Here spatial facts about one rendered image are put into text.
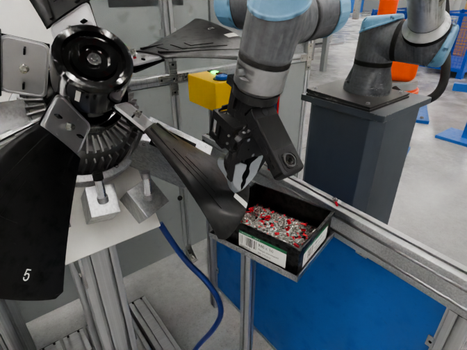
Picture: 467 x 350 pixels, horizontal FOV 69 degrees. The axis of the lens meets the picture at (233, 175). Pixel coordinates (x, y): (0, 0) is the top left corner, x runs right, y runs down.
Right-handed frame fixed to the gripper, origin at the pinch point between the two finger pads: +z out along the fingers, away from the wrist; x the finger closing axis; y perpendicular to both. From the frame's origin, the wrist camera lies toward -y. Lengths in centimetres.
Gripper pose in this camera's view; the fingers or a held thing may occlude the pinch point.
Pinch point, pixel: (239, 189)
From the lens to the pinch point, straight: 62.8
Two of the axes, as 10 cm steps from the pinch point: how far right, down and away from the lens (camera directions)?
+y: -5.8, -6.2, 5.2
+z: -1.8, 7.3, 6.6
